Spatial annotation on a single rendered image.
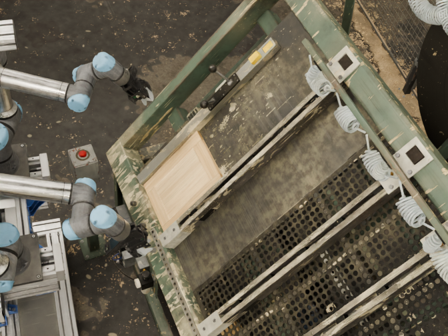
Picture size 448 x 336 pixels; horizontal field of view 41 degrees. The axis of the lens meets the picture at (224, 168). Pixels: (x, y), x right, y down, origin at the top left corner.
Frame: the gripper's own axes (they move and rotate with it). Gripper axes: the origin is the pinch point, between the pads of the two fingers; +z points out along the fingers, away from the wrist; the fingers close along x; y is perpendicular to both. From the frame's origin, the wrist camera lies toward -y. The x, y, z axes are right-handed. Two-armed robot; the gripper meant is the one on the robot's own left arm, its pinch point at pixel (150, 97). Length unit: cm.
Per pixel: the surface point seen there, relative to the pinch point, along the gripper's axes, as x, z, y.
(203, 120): 11.2, 23.8, 7.1
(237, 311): -5, 32, 92
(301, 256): 30, 22, 87
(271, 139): 38, 18, 38
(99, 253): -105, 95, -3
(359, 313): 41, 22, 115
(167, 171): -17.8, 33.3, 14.1
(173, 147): -8.8, 28.3, 8.2
